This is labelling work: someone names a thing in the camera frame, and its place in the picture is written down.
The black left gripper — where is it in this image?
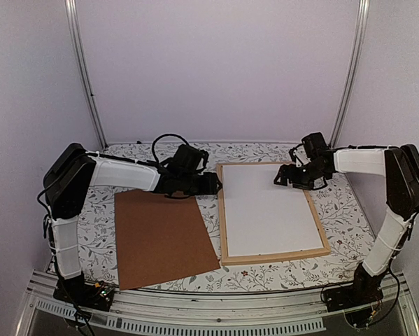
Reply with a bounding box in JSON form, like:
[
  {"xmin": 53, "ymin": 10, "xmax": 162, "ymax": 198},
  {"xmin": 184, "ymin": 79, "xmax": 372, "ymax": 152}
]
[{"xmin": 179, "ymin": 172, "xmax": 222, "ymax": 197}]

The left aluminium corner post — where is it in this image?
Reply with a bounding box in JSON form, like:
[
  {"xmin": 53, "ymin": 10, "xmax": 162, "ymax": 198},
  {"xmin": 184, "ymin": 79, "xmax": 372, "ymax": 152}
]
[{"xmin": 64, "ymin": 0, "xmax": 108, "ymax": 149}]

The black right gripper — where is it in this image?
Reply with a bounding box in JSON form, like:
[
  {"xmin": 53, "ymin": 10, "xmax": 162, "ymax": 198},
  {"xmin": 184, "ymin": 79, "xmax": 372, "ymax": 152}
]
[{"xmin": 274, "ymin": 161, "xmax": 327, "ymax": 190}]

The floral patterned table cover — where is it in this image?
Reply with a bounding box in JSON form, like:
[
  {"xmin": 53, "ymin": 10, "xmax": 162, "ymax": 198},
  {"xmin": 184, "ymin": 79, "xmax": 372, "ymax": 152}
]
[{"xmin": 59, "ymin": 142, "xmax": 374, "ymax": 293}]

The right aluminium corner post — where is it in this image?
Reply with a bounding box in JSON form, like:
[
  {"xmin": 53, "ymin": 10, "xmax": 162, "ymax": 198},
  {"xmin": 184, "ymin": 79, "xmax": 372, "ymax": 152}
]
[{"xmin": 329, "ymin": 0, "xmax": 370, "ymax": 147}]

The brown backing board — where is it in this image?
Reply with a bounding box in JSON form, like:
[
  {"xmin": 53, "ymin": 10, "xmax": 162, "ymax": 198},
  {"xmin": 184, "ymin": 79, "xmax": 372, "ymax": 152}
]
[{"xmin": 115, "ymin": 190, "xmax": 220, "ymax": 290}]

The photo with white border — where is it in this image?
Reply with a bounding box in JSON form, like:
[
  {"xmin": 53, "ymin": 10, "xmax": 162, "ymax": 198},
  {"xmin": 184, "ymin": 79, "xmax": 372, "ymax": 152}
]
[{"xmin": 222, "ymin": 163, "xmax": 324, "ymax": 257}]

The light wooden picture frame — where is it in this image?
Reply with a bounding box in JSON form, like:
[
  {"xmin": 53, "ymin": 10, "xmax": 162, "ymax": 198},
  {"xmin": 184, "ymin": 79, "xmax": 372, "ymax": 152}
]
[{"xmin": 216, "ymin": 162, "xmax": 330, "ymax": 266}]

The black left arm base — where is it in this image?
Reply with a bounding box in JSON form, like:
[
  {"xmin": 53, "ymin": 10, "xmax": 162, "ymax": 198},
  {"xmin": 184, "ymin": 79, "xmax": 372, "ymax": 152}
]
[{"xmin": 53, "ymin": 273, "xmax": 115, "ymax": 312}]

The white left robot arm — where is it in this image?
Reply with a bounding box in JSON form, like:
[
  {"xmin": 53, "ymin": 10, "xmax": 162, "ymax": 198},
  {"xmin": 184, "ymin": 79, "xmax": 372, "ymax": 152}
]
[{"xmin": 41, "ymin": 143, "xmax": 222, "ymax": 304}]

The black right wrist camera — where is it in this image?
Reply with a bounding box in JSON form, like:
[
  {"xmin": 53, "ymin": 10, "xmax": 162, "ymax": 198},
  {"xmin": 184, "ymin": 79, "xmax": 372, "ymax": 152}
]
[{"xmin": 289, "ymin": 132, "xmax": 329, "ymax": 167}]

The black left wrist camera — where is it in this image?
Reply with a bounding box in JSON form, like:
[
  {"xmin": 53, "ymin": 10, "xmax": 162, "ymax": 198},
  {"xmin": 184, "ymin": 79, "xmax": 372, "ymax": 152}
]
[{"xmin": 151, "ymin": 133, "xmax": 209, "ymax": 177}]

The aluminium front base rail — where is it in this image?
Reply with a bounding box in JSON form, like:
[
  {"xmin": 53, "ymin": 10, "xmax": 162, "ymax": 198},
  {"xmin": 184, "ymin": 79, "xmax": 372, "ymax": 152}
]
[{"xmin": 15, "ymin": 271, "xmax": 419, "ymax": 335}]

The aluminium corner post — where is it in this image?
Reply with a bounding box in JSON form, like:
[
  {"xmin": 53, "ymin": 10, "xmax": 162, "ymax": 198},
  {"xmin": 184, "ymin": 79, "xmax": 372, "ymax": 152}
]
[
  {"xmin": 64, "ymin": 0, "xmax": 108, "ymax": 149},
  {"xmin": 329, "ymin": 0, "xmax": 370, "ymax": 147}
]

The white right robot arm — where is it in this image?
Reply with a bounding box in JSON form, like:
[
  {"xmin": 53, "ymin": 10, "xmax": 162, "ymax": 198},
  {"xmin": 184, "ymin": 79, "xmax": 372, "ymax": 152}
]
[{"xmin": 274, "ymin": 144, "xmax": 419, "ymax": 277}]

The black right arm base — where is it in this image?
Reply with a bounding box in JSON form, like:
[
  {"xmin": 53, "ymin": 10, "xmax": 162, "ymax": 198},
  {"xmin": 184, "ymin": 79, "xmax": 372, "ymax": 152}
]
[{"xmin": 320, "ymin": 262, "xmax": 388, "ymax": 312}]

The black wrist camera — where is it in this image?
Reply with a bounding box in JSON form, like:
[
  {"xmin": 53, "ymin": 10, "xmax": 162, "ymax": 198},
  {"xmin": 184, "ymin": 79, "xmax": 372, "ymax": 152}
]
[
  {"xmin": 151, "ymin": 133, "xmax": 209, "ymax": 177},
  {"xmin": 289, "ymin": 132, "xmax": 329, "ymax": 167}
]

